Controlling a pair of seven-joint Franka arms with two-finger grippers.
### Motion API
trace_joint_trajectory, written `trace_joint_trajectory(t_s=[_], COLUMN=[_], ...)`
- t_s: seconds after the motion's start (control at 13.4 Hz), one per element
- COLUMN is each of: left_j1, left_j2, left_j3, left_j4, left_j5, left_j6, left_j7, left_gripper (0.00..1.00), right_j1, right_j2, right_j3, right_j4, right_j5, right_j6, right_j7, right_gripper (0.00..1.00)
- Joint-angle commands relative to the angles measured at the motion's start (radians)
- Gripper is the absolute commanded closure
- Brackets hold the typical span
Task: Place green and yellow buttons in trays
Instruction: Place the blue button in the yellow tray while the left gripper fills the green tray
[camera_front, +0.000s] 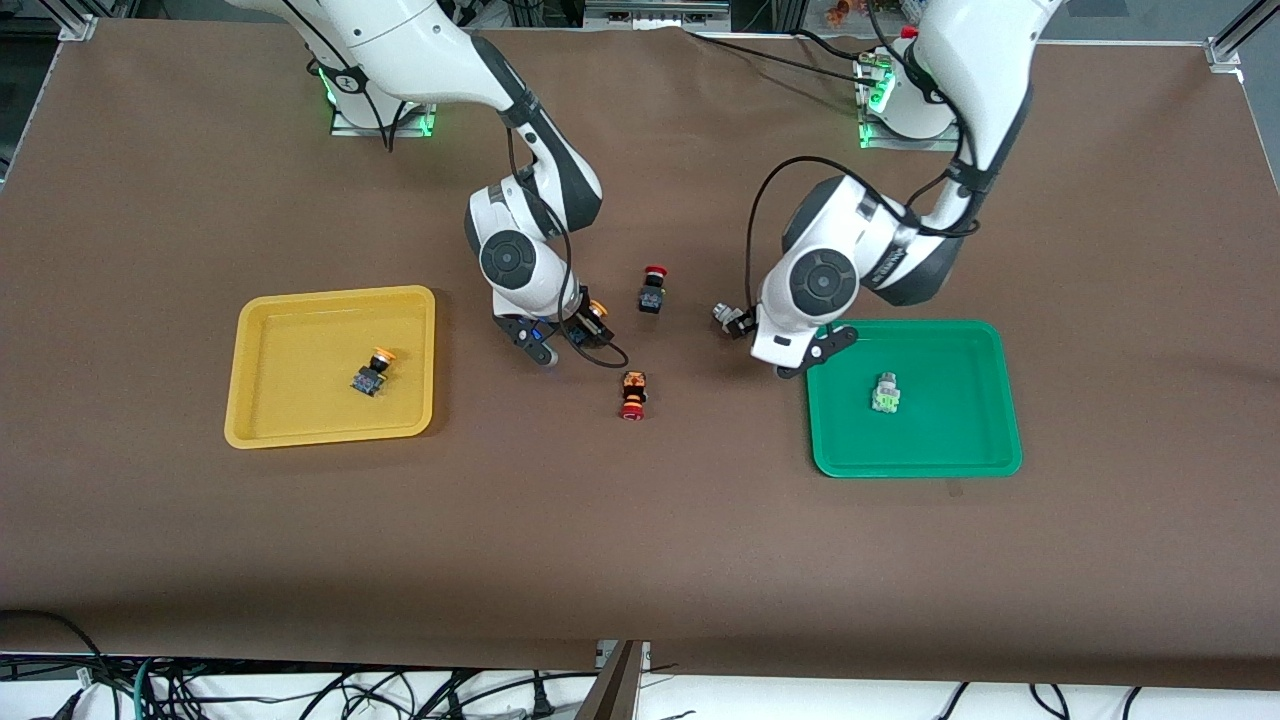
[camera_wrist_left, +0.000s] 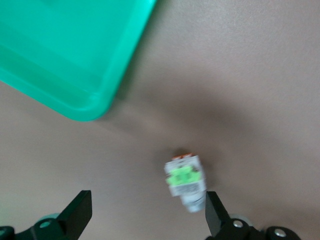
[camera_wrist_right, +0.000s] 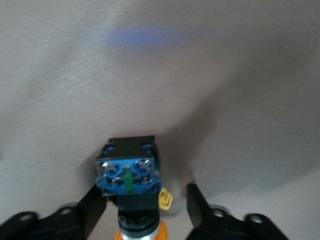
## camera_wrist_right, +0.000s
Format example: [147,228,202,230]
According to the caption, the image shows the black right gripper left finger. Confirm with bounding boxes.
[0,185,110,240]

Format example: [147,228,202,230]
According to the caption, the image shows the yellow push button switch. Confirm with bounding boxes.
[95,135,174,240]

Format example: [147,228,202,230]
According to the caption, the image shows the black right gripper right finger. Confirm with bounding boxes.
[186,183,291,240]

